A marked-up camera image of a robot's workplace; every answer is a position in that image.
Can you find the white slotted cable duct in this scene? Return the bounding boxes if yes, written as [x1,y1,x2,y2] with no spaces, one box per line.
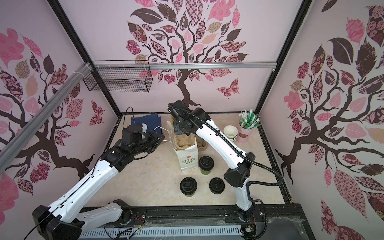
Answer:
[80,226,243,240]

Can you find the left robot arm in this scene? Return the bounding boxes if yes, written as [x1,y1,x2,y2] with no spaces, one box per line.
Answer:
[32,124,165,240]

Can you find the pink straw holder cup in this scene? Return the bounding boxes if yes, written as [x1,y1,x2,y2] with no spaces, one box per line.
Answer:
[237,125,253,143]

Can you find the aluminium rail back wall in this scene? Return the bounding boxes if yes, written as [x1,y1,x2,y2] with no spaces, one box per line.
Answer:
[94,62,277,70]

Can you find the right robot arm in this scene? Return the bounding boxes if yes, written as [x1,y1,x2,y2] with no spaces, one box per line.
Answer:
[168,100,284,222]

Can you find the black cup lid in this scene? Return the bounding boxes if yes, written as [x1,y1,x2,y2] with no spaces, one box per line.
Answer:
[180,177,198,194]
[198,156,215,171]

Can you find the aluminium rail wall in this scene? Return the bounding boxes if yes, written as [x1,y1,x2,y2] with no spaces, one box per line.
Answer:
[1,63,92,173]
[94,62,277,70]

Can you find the stack of pulp cup carriers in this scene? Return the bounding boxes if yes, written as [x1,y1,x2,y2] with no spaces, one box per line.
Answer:
[196,137,208,152]

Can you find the green paper coffee cup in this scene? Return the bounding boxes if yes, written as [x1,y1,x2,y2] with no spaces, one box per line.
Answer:
[200,169,211,175]

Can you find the black wire basket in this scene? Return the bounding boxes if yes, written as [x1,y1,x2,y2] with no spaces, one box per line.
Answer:
[83,60,153,93]

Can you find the pulp cup carrier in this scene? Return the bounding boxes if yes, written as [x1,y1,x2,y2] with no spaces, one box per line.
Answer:
[171,135,196,151]

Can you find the aluminium rail left wall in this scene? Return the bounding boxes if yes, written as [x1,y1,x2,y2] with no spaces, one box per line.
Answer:
[1,63,92,173]

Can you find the bundle of wrapped straws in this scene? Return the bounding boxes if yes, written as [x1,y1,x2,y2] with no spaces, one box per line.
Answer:
[239,110,261,130]

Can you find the stack of paper cups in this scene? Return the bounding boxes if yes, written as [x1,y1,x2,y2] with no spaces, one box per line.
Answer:
[223,125,238,143]

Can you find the white illustrated paper bag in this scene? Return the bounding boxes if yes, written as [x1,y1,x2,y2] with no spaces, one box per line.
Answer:
[154,121,198,172]

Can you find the dark blue napkins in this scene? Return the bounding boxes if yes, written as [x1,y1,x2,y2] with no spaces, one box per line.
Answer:
[131,114,162,135]

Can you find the stack of black lids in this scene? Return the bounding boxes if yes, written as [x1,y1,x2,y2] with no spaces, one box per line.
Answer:
[209,178,225,195]

